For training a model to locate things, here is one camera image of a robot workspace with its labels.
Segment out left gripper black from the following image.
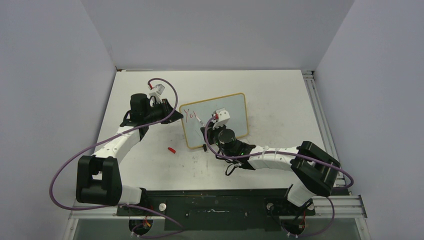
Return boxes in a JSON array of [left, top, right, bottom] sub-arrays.
[[143, 98, 183, 124]]

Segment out yellow framed whiteboard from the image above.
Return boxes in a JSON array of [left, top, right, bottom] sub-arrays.
[[179, 92, 249, 150]]

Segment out red marker cap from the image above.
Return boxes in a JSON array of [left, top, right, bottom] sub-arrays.
[[167, 147, 176, 154]]

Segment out red whiteboard marker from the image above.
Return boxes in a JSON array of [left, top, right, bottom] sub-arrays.
[[195, 116, 206, 127]]

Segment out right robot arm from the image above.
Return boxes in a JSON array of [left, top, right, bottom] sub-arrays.
[[200, 126, 341, 214]]

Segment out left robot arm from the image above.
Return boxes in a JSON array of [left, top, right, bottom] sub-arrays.
[[76, 93, 184, 216]]

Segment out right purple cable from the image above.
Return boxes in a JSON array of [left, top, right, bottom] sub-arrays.
[[203, 115, 355, 238]]

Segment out purple cable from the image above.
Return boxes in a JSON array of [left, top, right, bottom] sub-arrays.
[[48, 78, 184, 239], [203, 115, 355, 238]]

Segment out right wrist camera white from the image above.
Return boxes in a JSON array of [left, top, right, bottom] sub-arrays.
[[212, 108, 231, 129]]

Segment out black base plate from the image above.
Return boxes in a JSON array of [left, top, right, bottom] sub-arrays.
[[116, 188, 316, 231]]

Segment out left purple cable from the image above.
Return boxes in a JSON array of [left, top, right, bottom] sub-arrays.
[[48, 78, 184, 239]]

